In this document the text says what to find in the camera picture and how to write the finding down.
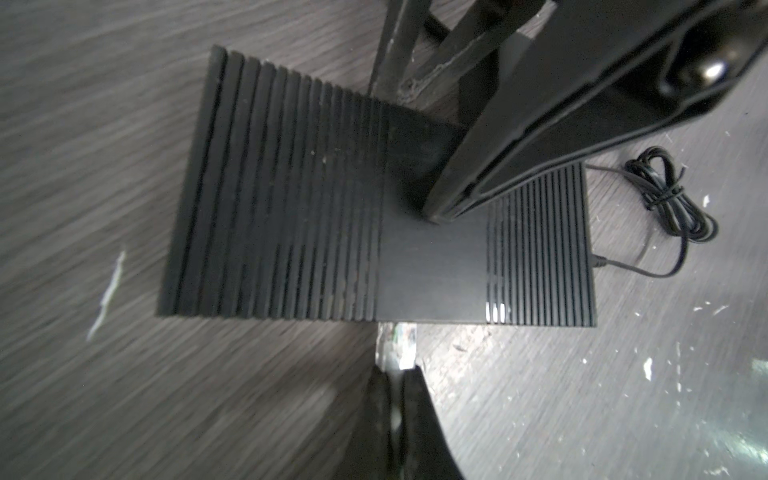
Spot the small black adapter with cable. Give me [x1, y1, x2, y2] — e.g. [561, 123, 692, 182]
[585, 146, 719, 279]

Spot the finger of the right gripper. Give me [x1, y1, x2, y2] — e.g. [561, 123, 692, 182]
[368, 0, 544, 105]
[422, 1, 767, 223]

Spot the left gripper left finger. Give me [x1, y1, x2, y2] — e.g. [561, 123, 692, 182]
[333, 365, 392, 480]

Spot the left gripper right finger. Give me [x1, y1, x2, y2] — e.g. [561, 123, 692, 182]
[401, 367, 464, 480]

